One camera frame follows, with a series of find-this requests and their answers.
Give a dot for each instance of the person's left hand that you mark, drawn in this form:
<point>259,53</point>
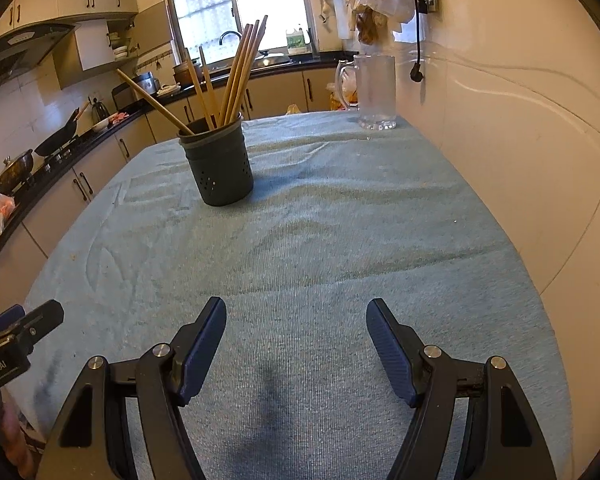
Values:
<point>17,435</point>

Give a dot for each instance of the metal kettle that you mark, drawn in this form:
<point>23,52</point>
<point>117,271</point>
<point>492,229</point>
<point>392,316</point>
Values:
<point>99,109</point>

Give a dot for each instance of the black frying pan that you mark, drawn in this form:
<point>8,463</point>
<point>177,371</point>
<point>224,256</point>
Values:
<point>57,139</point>

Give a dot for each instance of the kitchen faucet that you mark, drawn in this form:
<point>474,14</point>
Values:
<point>229,36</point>

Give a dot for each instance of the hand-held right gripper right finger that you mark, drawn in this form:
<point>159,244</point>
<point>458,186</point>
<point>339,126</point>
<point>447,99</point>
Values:
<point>387,350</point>

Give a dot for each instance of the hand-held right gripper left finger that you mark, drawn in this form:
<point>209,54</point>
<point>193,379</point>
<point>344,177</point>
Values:
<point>205,340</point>

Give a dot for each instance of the plastic bag of food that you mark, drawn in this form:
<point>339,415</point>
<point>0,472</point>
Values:
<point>342,92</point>

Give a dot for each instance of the range hood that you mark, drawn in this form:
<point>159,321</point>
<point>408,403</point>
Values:
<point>20,52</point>

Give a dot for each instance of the open shelf with dishes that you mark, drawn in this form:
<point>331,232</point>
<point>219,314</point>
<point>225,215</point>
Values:
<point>122,40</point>

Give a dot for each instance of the black kitchen countertop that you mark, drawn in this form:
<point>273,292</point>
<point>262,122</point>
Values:
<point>305,64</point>

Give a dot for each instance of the orange rounded object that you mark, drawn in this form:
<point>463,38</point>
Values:
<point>293,109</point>

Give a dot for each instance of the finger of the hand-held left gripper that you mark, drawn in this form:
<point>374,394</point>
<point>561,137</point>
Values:
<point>2,321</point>
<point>42,317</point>

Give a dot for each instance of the cream base kitchen cabinets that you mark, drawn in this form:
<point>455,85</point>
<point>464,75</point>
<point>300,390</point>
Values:
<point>60,215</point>

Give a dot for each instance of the group of wooden chopsticks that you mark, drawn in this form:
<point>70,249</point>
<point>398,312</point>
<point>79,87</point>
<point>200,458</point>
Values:
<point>237,75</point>

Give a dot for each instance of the brown clay pot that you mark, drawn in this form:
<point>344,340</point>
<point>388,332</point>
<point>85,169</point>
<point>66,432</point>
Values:
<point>186,72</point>

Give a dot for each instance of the kitchen window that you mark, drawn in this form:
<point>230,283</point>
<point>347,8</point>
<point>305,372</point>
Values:
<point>205,5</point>

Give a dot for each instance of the dark grey utensil holder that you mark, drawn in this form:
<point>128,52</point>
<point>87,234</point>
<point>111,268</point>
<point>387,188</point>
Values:
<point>220,170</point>

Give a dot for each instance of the pale green table cloth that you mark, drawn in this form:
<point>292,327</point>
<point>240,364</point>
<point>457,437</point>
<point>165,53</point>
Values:
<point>305,240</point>

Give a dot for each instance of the clear glass mug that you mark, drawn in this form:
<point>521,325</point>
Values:
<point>377,90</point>

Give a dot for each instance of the metal cooking pot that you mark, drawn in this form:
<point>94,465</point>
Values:
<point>16,172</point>

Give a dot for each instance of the silver rice cooker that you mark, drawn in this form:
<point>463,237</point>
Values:
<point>146,84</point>

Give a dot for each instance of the hanging white cloth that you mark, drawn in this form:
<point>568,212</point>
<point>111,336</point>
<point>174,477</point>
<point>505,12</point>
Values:
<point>341,15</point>

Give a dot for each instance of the gas stove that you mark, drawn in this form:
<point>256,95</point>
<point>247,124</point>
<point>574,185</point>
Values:
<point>65,157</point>

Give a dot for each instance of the bowl of food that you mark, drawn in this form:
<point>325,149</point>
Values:
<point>111,121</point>

